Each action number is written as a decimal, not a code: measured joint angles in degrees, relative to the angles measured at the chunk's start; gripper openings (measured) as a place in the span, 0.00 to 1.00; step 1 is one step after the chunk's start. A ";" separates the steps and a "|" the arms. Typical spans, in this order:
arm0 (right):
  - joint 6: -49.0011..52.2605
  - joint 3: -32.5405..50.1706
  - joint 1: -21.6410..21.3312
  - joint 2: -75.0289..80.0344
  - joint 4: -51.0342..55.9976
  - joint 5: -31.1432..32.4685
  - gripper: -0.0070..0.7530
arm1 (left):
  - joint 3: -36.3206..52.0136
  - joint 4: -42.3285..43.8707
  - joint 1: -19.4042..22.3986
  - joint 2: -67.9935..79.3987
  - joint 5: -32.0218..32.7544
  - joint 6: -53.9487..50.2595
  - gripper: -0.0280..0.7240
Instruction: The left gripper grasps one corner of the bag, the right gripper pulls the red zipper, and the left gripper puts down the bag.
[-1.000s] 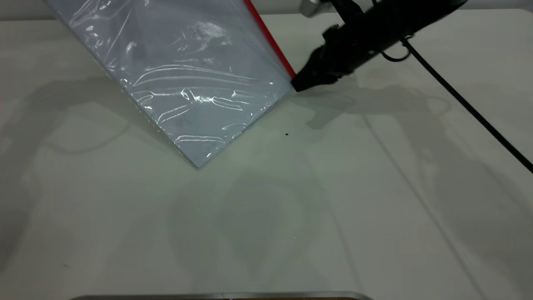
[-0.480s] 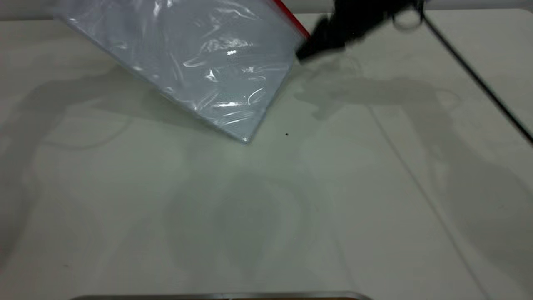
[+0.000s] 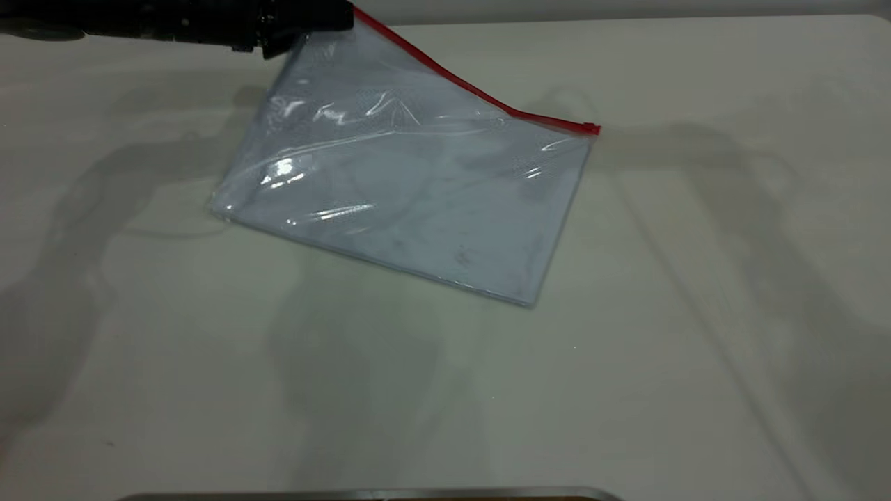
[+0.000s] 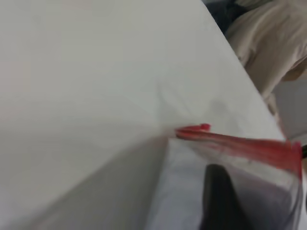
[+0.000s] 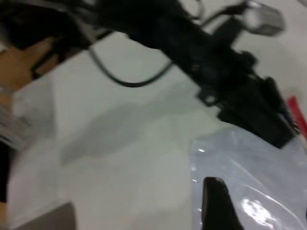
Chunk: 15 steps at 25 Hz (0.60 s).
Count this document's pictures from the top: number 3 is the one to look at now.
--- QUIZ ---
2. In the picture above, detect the clear plastic bag red zipper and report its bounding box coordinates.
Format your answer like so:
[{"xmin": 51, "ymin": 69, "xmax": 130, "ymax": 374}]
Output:
[{"xmin": 209, "ymin": 6, "xmax": 601, "ymax": 308}]

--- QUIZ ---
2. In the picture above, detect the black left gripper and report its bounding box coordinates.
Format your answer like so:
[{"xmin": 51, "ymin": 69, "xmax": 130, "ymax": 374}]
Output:
[{"xmin": 230, "ymin": 0, "xmax": 355, "ymax": 61}]

